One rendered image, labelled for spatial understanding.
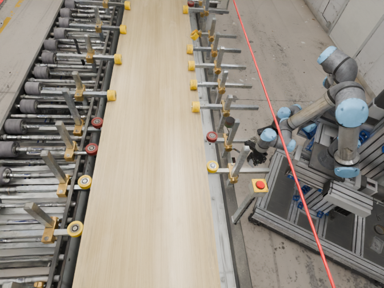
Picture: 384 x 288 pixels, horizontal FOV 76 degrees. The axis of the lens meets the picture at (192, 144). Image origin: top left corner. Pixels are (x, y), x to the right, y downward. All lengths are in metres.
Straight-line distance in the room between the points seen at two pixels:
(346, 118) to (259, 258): 1.58
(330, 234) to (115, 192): 1.88
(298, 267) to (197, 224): 1.35
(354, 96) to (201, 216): 0.96
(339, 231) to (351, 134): 1.44
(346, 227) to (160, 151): 1.82
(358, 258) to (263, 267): 0.79
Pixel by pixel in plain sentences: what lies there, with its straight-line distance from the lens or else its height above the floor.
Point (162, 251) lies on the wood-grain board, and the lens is 1.41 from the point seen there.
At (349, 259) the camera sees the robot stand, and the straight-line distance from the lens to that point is 2.60.
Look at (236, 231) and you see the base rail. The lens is 1.71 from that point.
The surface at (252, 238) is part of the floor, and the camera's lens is 2.49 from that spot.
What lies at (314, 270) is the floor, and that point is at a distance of 2.65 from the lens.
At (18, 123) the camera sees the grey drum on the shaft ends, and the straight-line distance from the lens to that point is 2.12.
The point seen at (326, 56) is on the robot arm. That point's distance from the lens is 1.66.
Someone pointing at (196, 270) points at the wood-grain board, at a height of 0.90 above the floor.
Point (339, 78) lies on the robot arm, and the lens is 1.64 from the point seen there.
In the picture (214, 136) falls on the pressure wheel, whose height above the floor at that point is 0.90.
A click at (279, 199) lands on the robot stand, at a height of 0.21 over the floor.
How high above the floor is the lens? 2.28
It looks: 54 degrees down
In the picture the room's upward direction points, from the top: 10 degrees clockwise
